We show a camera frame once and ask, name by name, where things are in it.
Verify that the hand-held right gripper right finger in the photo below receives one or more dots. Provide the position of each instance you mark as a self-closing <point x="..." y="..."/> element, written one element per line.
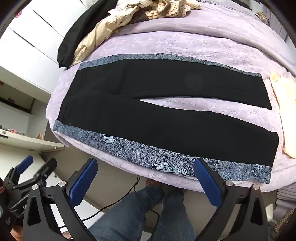
<point x="207" y="183"/>

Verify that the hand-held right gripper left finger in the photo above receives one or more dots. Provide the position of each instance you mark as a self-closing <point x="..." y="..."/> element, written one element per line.
<point x="84" y="180"/>

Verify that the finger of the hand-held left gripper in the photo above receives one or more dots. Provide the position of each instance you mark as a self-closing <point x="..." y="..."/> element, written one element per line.
<point x="25" y="163"/>
<point x="47" y="168"/>

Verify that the black pants with floral stripe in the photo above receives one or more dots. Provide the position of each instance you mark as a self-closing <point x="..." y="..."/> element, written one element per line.
<point x="161" y="129"/>

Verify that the white shelf unit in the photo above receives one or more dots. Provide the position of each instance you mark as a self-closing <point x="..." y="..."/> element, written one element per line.
<point x="27" y="143"/>

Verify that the person's right leg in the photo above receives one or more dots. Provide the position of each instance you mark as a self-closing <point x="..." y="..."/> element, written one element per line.
<point x="175" y="215"/>

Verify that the person's leg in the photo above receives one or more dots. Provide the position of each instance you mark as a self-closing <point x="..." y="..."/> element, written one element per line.
<point x="124" y="215"/>
<point x="175" y="215"/>

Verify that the red patterned slipper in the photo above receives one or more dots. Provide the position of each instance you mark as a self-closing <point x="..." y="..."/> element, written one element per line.
<point x="153" y="182"/>

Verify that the person's left leg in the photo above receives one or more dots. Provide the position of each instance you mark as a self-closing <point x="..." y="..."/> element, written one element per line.
<point x="124" y="215"/>

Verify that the brown patterned bag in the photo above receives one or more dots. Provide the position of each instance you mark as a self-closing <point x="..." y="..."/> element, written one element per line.
<point x="285" y="221"/>

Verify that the pale orange cloth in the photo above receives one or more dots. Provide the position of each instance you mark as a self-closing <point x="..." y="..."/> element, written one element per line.
<point x="286" y="104"/>

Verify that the white wardrobe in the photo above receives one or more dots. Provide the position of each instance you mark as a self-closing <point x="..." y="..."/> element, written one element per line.
<point x="34" y="34"/>

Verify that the black garment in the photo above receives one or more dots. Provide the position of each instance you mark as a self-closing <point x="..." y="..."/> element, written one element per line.
<point x="76" y="30"/>

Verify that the purple embossed blanket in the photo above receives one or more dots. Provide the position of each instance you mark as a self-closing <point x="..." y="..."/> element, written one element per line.
<point x="185" y="41"/>

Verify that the beige puffer jacket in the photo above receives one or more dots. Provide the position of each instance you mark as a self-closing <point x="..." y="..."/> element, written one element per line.
<point x="99" y="34"/>

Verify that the beige striped garment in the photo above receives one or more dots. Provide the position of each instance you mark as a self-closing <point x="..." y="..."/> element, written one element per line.
<point x="171" y="9"/>

